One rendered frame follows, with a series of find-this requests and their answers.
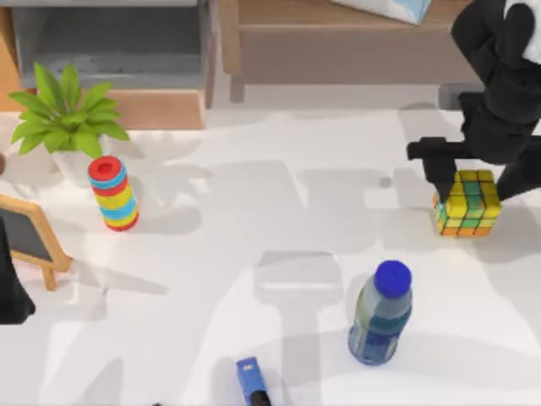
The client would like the multicoloured puzzle cube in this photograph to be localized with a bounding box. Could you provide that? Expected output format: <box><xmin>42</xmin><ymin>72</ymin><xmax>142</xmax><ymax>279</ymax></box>
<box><xmin>432</xmin><ymin>169</ymin><xmax>502</xmax><ymax>238</ymax></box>

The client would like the blue capped clear bottle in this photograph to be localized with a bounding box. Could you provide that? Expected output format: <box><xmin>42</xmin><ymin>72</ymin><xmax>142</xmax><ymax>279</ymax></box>
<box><xmin>347</xmin><ymin>260</ymin><xmax>413</xmax><ymax>366</ymax></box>

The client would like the wooden open shelf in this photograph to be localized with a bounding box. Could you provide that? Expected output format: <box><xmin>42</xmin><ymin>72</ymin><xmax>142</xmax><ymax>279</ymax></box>
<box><xmin>218</xmin><ymin>0</ymin><xmax>487</xmax><ymax>104</ymax></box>

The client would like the white and blue box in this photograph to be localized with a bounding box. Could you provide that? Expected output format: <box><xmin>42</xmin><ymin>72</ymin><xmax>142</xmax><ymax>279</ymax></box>
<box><xmin>331</xmin><ymin>0</ymin><xmax>433</xmax><ymax>26</ymax></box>

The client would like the blue stapler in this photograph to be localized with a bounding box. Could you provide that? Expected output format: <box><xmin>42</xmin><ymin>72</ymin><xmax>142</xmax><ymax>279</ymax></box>
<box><xmin>235</xmin><ymin>356</ymin><xmax>272</xmax><ymax>406</ymax></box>

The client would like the wooden cupboard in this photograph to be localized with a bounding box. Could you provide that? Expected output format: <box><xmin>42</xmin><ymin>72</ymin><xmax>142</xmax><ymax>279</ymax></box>
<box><xmin>0</xmin><ymin>0</ymin><xmax>209</xmax><ymax>130</ymax></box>

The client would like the stack of coloured rings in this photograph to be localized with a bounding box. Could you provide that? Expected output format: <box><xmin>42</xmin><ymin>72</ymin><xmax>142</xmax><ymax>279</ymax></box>
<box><xmin>87</xmin><ymin>155</ymin><xmax>140</xmax><ymax>233</ymax></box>

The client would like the grey cabinet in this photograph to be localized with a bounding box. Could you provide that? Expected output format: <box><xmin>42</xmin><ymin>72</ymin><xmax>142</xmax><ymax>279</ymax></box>
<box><xmin>11</xmin><ymin>0</ymin><xmax>213</xmax><ymax>112</ymax></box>

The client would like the green plant in white pot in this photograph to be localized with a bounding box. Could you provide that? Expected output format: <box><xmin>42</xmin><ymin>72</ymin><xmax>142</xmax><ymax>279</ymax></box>
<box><xmin>7</xmin><ymin>61</ymin><xmax>130</xmax><ymax>187</ymax></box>

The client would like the wooden framed blackboard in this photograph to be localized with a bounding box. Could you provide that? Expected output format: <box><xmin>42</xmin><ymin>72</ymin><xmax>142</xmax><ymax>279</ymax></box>
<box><xmin>0</xmin><ymin>195</ymin><xmax>73</xmax><ymax>292</ymax></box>

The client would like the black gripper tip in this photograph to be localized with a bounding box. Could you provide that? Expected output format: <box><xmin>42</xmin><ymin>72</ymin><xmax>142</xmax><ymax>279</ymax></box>
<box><xmin>0</xmin><ymin>217</ymin><xmax>36</xmax><ymax>326</ymax></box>

